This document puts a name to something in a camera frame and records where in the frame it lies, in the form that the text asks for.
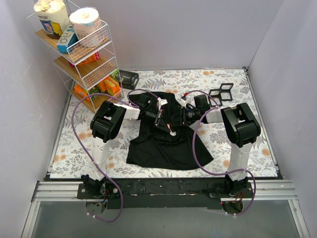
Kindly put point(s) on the floral tablecloth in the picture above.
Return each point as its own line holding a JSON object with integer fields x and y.
{"x": 71, "y": 155}

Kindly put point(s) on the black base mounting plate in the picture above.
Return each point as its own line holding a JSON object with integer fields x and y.
{"x": 164, "y": 192}

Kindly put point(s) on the orange snack box middle shelf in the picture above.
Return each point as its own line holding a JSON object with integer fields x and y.
{"x": 92, "y": 58}

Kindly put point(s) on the paper-wrapped jar with label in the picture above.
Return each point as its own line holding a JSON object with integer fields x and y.
{"x": 53, "y": 17}

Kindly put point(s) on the black t-shirt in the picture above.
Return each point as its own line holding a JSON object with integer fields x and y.
{"x": 154, "y": 148}

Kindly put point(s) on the green box bottom shelf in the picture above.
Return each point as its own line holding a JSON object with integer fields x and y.
{"x": 94, "y": 92}

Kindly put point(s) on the white wire shelf rack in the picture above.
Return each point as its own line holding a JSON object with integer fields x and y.
{"x": 79, "y": 44}

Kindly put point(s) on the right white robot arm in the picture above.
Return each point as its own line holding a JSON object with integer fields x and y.
{"x": 242, "y": 130}

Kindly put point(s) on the yellow orange box bottom shelf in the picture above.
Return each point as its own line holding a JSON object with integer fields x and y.
{"x": 109, "y": 85}

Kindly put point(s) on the blue and white box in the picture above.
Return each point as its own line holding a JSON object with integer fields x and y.
{"x": 67, "y": 39}

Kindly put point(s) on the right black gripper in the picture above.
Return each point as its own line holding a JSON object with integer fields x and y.
{"x": 184, "y": 115}

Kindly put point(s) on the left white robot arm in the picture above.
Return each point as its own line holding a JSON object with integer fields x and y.
{"x": 106, "y": 125}

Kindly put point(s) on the aluminium frame rail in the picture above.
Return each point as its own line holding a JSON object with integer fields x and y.
{"x": 272, "y": 212}

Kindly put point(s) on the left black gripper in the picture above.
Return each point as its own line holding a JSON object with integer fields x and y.
{"x": 159, "y": 119}

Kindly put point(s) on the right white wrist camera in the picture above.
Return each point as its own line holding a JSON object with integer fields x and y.
{"x": 184, "y": 100}

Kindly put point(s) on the wrapped toilet paper roll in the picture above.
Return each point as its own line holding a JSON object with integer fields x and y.
{"x": 86, "y": 22}

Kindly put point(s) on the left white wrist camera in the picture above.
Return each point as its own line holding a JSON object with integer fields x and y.
{"x": 161, "y": 102}

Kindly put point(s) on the orange box bottom left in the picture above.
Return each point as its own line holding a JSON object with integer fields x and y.
{"x": 80, "y": 90}

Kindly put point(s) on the black box on table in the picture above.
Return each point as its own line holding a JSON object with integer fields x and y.
{"x": 129, "y": 80}

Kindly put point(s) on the black display case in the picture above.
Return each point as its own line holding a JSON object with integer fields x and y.
{"x": 225, "y": 91}
{"x": 216, "y": 99}

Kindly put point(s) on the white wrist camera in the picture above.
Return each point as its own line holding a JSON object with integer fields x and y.
{"x": 184, "y": 100}
{"x": 161, "y": 102}

